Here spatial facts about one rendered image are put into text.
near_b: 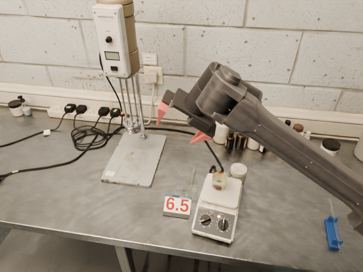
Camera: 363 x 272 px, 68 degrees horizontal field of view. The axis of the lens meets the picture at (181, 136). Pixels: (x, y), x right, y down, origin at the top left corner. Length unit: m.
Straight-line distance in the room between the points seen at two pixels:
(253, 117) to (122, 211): 0.64
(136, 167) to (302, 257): 0.65
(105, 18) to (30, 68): 0.81
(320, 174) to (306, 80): 0.78
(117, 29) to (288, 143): 0.54
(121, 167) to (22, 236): 0.97
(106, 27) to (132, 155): 0.54
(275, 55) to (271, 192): 0.54
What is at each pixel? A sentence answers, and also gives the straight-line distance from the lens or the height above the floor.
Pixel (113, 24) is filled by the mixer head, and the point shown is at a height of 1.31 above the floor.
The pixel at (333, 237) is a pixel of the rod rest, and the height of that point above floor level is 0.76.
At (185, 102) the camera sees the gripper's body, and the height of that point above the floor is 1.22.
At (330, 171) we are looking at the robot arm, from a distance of 0.52.
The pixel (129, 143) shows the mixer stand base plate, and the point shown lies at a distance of 1.21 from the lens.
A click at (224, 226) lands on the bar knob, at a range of 0.87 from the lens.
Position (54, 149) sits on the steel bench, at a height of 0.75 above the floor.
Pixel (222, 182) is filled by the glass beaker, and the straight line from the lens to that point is 0.88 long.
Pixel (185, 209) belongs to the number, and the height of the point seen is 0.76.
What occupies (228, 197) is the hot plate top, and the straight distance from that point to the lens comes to 0.90.
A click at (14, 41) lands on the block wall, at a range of 1.51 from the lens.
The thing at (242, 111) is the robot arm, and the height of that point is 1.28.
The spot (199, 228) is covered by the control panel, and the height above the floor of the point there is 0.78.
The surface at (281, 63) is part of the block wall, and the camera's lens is 1.20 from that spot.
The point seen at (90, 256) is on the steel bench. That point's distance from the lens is 1.70.
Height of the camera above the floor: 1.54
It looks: 39 degrees down
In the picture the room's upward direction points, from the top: straight up
